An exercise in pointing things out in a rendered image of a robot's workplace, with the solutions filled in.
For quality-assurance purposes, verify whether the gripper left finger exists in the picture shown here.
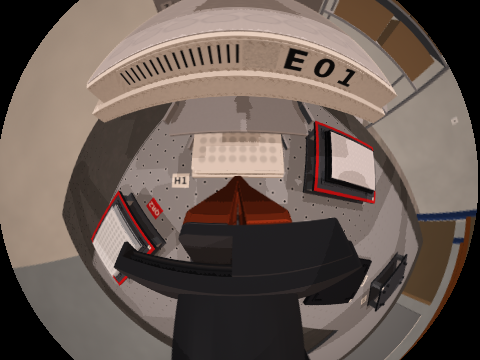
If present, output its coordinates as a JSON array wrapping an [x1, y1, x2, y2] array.
[[183, 176, 238, 225]]

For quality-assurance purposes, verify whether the grey shelf rack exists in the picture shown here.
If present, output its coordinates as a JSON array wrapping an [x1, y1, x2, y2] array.
[[163, 96, 315, 159]]

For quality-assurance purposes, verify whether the dark grey flat nest with red border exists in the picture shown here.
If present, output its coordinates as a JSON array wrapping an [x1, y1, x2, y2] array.
[[91, 190, 166, 286]]

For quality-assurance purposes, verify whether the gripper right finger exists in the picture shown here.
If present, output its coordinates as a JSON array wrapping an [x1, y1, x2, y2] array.
[[238, 176, 292, 225]]

